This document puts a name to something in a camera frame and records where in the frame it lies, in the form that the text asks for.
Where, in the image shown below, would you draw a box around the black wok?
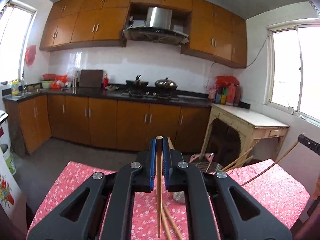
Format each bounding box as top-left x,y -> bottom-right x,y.
125,74 -> 150,90

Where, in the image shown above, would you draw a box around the steel range hood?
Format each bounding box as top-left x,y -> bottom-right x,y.
122,7 -> 190,47

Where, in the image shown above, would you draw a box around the white floral printed cabinet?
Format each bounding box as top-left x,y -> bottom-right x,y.
0,110 -> 23,220

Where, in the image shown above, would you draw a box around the red thermos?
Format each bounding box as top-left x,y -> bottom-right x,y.
226,83 -> 237,105

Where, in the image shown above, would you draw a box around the wooden chopstick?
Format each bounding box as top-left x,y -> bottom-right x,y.
161,205 -> 173,240
221,148 -> 253,172
164,206 -> 183,240
241,141 -> 300,187
226,155 -> 255,172
155,136 -> 163,238

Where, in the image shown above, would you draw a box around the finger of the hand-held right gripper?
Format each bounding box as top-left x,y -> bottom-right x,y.
297,134 -> 320,155

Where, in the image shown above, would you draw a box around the wooden wall cabinets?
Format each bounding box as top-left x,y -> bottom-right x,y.
39,0 -> 248,68

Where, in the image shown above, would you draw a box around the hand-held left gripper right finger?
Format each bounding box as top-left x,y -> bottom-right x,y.
162,137 -> 293,240

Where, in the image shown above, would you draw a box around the red plastic bag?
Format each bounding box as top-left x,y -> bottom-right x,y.
25,45 -> 37,67
215,75 -> 240,87

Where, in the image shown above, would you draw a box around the white plastic bucket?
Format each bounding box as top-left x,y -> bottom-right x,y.
0,144 -> 17,176

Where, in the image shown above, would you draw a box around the red floral tablecloth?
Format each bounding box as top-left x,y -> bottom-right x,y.
32,159 -> 310,240

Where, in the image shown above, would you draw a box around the orange plastic bag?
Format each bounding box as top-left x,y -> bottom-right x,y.
50,75 -> 69,89

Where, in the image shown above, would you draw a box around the bronze lidded wok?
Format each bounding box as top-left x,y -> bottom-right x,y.
154,78 -> 178,90

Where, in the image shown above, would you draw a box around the black gas stove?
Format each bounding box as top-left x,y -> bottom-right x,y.
121,91 -> 180,102

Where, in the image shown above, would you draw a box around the wall cable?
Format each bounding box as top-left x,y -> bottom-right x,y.
207,35 -> 272,93

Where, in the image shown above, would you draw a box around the white framed window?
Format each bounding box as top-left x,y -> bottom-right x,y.
0,2 -> 37,85
265,17 -> 320,128

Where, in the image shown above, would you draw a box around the wooden kitchen base cabinets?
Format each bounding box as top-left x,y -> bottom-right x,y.
3,82 -> 213,155

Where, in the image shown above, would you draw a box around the metal wire utensil holder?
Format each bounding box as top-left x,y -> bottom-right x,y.
172,152 -> 223,203

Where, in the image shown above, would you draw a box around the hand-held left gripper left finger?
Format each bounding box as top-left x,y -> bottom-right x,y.
26,137 -> 157,240

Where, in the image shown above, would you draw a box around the brown thermos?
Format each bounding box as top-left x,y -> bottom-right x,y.
234,85 -> 242,106

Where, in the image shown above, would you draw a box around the cream wooden side table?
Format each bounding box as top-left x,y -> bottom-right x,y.
200,103 -> 290,160

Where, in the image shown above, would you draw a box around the metal faucet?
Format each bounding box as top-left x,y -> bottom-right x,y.
21,71 -> 28,93

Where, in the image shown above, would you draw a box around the dark wooden cutting board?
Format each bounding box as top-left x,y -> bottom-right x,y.
79,69 -> 104,88

